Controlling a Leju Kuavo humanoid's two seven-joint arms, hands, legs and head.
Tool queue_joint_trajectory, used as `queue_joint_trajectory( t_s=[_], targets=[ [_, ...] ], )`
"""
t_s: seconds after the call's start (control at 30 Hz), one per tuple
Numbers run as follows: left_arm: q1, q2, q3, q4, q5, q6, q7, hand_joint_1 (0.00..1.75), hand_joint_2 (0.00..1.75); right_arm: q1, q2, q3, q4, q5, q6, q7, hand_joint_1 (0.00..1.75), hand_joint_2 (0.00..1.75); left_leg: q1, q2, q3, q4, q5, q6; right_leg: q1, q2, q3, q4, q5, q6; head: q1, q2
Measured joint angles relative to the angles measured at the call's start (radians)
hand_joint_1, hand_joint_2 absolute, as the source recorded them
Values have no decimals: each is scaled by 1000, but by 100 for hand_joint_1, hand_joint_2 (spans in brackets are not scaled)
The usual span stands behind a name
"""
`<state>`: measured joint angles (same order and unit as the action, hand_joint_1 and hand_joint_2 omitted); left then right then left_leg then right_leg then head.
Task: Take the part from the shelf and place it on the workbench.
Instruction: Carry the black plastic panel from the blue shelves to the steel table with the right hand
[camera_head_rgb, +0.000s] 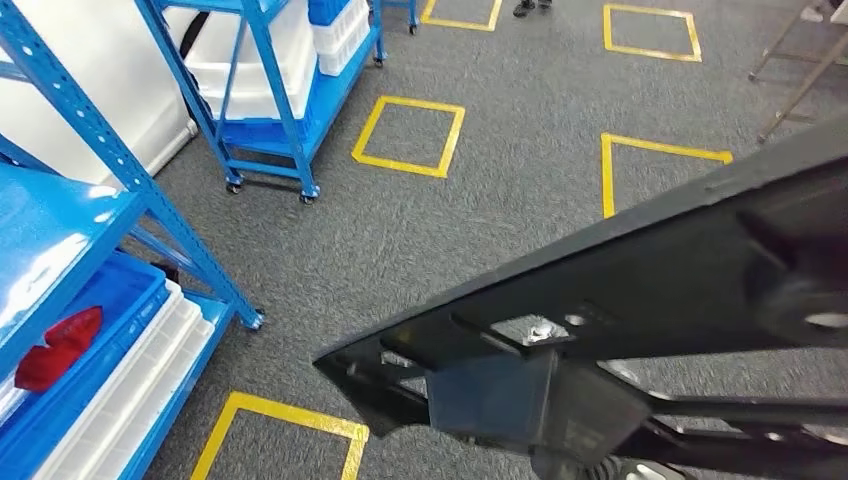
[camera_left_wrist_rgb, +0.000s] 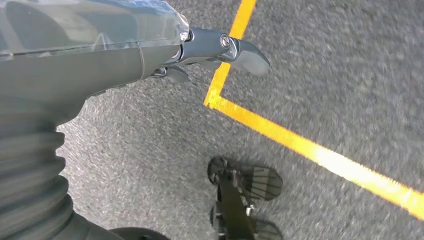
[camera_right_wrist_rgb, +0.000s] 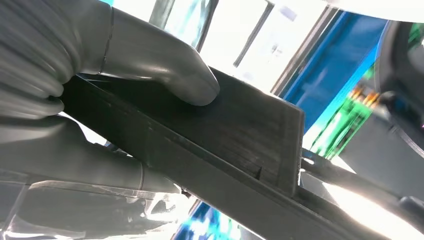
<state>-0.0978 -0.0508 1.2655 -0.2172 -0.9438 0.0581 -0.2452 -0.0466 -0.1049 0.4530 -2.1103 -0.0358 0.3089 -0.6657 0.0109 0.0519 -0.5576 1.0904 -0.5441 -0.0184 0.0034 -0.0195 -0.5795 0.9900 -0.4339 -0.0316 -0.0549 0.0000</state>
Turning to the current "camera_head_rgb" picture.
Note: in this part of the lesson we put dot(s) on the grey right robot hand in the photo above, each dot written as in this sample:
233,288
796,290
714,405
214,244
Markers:
560,467

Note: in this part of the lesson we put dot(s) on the black plastic mounting plate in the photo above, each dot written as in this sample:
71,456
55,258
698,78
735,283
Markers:
662,265

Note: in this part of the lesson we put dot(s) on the blue steel shelf rack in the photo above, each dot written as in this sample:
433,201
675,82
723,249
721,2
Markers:
40,218

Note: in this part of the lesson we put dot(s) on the yellow floor tape square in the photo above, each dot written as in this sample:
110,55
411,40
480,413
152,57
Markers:
652,54
607,179
397,166

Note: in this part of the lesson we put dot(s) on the white plastic tray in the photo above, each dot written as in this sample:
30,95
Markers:
132,397

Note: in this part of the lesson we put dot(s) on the blue plastic crate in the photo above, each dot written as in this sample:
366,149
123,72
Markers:
258,129
328,10
119,291

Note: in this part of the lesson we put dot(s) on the person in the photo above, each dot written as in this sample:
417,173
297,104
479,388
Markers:
523,8

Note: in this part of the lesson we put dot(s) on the blue wheeled storage rack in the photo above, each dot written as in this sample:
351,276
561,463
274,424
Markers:
273,66
412,16

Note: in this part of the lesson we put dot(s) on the large white plastic bin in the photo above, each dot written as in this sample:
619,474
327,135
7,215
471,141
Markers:
301,60

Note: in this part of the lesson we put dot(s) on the red object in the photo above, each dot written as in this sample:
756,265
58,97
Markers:
60,351

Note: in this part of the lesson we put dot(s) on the white car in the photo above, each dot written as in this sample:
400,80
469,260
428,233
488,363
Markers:
146,86

